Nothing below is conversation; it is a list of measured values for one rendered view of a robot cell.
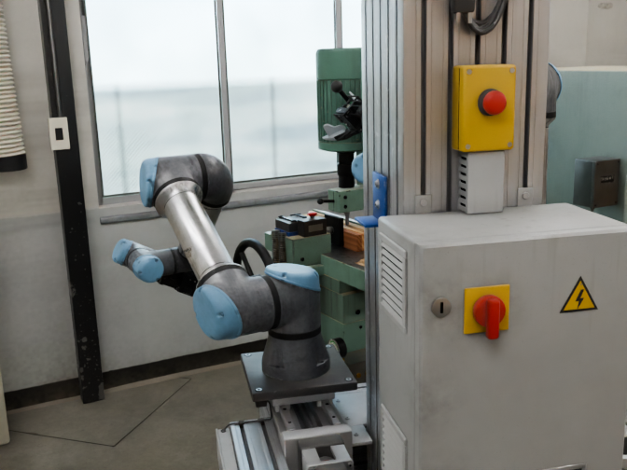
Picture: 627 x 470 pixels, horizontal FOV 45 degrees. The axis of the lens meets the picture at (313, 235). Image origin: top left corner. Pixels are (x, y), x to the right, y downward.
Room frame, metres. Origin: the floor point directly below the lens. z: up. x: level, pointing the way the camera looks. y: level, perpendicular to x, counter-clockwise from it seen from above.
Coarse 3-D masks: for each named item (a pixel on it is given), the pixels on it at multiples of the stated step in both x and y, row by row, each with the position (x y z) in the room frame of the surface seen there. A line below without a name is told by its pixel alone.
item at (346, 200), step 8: (328, 192) 2.37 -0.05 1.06; (336, 192) 2.33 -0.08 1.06; (344, 192) 2.32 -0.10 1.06; (352, 192) 2.34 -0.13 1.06; (360, 192) 2.35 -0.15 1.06; (336, 200) 2.33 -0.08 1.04; (344, 200) 2.32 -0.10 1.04; (352, 200) 2.34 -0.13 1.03; (360, 200) 2.35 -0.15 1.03; (328, 208) 2.37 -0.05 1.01; (336, 208) 2.33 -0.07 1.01; (344, 208) 2.32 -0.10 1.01; (352, 208) 2.34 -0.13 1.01; (360, 208) 2.35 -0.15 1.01
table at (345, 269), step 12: (336, 252) 2.22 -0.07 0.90; (348, 252) 2.21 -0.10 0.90; (360, 252) 2.21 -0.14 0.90; (324, 264) 2.18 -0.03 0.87; (336, 264) 2.12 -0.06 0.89; (348, 264) 2.08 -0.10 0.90; (336, 276) 2.13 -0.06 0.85; (348, 276) 2.07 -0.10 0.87; (360, 276) 2.02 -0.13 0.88; (360, 288) 2.02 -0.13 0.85
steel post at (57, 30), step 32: (64, 32) 3.13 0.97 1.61; (64, 64) 3.13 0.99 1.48; (64, 96) 3.12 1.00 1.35; (64, 128) 3.09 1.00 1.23; (64, 160) 3.11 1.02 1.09; (64, 192) 3.10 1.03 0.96; (64, 224) 3.10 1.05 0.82; (96, 320) 3.14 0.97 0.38; (96, 352) 3.13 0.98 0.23; (96, 384) 3.12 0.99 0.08
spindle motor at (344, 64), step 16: (320, 48) 2.33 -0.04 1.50; (336, 48) 2.29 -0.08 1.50; (352, 48) 2.29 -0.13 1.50; (320, 64) 2.32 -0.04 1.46; (336, 64) 2.29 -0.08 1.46; (352, 64) 2.28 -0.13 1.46; (320, 80) 2.33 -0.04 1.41; (352, 80) 2.29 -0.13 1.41; (320, 96) 2.33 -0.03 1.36; (336, 96) 2.29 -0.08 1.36; (320, 112) 2.33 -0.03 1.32; (320, 128) 2.33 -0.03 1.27; (320, 144) 2.33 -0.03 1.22; (336, 144) 2.29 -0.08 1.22; (352, 144) 2.28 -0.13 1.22
